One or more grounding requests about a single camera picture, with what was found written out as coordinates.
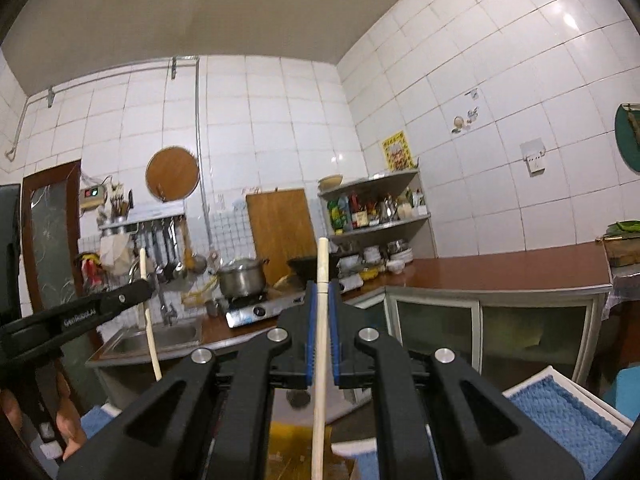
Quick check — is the brown glass door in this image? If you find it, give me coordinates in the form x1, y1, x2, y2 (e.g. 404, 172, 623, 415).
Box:
21, 160, 82, 312

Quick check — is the blue textured table cloth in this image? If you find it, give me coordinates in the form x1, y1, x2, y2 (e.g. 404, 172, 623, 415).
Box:
81, 370, 639, 479

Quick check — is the round woven tray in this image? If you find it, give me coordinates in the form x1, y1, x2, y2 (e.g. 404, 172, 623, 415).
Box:
145, 146, 200, 203

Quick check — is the green round wall board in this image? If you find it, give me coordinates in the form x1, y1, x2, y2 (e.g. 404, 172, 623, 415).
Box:
614, 103, 640, 172

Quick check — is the steel cooking pot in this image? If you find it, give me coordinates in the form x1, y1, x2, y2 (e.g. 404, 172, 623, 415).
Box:
216, 258, 269, 299

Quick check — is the steel gas stove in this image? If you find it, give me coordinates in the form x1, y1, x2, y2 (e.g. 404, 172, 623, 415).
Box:
224, 289, 305, 328

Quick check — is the yellow perforated utensil holder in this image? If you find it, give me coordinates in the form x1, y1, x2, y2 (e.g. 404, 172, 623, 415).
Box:
264, 422, 355, 480

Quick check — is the person's left hand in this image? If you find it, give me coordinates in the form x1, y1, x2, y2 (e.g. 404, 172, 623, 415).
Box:
1, 361, 88, 462

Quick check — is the wooden chopstick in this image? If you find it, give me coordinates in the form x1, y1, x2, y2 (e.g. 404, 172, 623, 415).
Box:
139, 247, 163, 382
311, 237, 329, 480

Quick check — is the yellow wall calendar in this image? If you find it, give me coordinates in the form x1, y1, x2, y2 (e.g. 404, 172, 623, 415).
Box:
382, 130, 416, 171

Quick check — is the steel sink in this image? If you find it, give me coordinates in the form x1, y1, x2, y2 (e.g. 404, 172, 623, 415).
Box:
102, 320, 202, 359

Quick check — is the hanging utensil rack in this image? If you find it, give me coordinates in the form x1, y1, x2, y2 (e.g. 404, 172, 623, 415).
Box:
96, 200, 207, 283

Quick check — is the rectangular wooden cutting board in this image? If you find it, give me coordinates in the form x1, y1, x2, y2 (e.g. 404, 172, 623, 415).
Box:
246, 188, 317, 285

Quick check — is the white wall socket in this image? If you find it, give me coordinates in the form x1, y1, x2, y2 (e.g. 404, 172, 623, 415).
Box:
520, 138, 547, 176

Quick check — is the corner wall shelf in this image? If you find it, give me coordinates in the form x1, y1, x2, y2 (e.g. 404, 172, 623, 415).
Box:
318, 168, 437, 259

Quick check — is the black wok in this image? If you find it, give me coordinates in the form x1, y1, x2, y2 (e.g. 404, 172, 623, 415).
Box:
288, 254, 341, 285

